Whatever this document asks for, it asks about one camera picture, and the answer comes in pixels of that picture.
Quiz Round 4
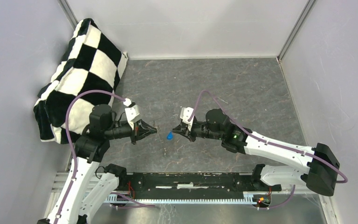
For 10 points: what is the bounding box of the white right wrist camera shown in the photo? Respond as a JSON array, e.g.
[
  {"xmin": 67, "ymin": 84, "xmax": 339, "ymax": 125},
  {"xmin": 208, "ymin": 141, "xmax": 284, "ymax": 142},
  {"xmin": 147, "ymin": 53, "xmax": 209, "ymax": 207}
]
[{"xmin": 179, "ymin": 107, "xmax": 194, "ymax": 130}]

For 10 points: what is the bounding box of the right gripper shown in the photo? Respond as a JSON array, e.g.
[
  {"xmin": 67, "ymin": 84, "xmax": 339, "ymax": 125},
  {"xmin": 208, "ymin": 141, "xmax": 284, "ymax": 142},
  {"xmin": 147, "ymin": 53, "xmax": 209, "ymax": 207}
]
[{"xmin": 172, "ymin": 119, "xmax": 223, "ymax": 142}]

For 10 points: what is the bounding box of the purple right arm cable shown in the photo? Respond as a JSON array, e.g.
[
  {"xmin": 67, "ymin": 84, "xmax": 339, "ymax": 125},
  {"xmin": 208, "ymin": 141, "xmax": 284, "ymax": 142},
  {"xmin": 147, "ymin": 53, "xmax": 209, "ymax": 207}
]
[{"xmin": 187, "ymin": 90, "xmax": 349, "ymax": 210}]

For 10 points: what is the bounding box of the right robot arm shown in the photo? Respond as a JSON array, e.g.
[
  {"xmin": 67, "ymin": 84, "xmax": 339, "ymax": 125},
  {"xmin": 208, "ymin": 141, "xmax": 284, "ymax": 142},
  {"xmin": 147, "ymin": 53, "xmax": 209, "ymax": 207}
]
[{"xmin": 172, "ymin": 107, "xmax": 340, "ymax": 196}]

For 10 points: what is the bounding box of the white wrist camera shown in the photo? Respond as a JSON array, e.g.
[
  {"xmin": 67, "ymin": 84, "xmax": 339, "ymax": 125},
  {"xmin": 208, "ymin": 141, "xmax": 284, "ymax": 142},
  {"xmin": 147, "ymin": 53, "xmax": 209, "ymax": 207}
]
[
  {"xmin": 179, "ymin": 107, "xmax": 194, "ymax": 130},
  {"xmin": 124, "ymin": 105, "xmax": 141, "ymax": 130}
]

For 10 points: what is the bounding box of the blue tagged key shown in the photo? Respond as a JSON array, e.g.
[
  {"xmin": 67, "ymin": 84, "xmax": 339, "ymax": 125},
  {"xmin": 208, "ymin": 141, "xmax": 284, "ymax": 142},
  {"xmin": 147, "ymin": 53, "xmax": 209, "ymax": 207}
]
[{"xmin": 166, "ymin": 132, "xmax": 173, "ymax": 140}]

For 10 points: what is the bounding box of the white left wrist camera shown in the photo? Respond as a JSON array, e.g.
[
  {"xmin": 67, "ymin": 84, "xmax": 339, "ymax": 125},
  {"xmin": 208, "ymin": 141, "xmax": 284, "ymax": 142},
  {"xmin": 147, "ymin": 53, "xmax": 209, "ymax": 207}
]
[{"xmin": 124, "ymin": 105, "xmax": 141, "ymax": 130}]

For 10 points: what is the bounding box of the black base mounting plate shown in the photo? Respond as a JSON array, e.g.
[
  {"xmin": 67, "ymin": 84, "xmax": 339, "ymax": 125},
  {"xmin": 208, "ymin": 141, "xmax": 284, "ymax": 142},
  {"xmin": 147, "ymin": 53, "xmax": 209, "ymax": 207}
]
[{"xmin": 116, "ymin": 173, "xmax": 282, "ymax": 200}]

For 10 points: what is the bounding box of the black white checkered blanket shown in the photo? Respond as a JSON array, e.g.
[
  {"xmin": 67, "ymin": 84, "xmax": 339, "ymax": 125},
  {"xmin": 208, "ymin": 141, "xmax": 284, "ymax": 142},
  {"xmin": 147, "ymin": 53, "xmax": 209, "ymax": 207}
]
[{"xmin": 33, "ymin": 18, "xmax": 128, "ymax": 144}]

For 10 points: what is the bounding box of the white slotted cable duct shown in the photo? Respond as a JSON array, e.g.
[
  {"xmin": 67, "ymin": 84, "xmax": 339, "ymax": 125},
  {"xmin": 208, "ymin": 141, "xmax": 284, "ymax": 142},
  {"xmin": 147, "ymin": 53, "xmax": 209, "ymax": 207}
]
[{"xmin": 104, "ymin": 194, "xmax": 257, "ymax": 205}]

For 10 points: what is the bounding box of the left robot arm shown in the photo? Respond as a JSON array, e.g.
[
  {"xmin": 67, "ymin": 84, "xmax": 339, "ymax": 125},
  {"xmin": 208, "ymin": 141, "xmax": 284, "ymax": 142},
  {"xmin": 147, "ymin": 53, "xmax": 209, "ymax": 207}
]
[{"xmin": 38, "ymin": 103, "xmax": 157, "ymax": 224}]

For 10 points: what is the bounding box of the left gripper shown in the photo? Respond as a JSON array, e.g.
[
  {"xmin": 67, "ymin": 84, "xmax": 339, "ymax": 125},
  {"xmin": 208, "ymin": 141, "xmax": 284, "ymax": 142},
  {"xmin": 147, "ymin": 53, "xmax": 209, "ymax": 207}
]
[{"xmin": 105, "ymin": 118, "xmax": 158, "ymax": 144}]

